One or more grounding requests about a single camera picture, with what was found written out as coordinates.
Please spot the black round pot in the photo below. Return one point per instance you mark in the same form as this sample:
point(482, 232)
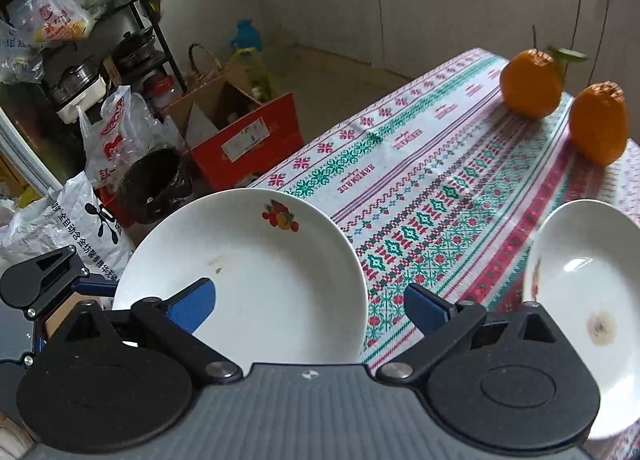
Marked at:
point(154, 186)

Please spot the red cardboard box on floor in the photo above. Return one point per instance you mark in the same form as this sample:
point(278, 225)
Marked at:
point(232, 137)

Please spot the white printed sack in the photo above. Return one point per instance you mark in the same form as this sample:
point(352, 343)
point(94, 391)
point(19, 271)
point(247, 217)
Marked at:
point(73, 216)

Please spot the orange with leaf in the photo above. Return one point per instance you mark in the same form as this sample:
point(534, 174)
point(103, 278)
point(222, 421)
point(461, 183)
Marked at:
point(532, 83)

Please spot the orange without leaf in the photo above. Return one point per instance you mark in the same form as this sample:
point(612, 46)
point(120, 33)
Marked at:
point(599, 123)

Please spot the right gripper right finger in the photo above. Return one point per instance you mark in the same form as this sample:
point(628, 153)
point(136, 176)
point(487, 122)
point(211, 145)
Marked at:
point(447, 329)

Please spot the white kitchen cabinets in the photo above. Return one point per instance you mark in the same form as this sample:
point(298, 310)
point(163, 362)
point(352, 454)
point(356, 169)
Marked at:
point(407, 37)

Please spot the black metal shelf rack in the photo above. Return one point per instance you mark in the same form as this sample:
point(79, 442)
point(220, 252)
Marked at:
point(97, 48)

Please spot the white red plastic bag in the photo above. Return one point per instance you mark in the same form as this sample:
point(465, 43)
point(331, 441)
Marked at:
point(126, 131)

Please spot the white plate fruit print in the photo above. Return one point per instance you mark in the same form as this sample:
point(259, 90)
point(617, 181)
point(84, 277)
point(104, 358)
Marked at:
point(288, 285)

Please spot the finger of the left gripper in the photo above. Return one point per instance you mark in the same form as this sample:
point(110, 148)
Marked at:
point(41, 284)
point(95, 285)

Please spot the clear plastic snack bag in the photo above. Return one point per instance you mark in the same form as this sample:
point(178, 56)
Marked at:
point(46, 22)

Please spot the patterned tablecloth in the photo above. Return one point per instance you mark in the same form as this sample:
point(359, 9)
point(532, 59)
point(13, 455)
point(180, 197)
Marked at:
point(441, 185)

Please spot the blue thermos jug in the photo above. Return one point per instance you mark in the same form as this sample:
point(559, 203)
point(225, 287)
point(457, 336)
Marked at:
point(246, 36)

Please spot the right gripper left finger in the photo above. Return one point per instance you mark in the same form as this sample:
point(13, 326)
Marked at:
point(168, 325)

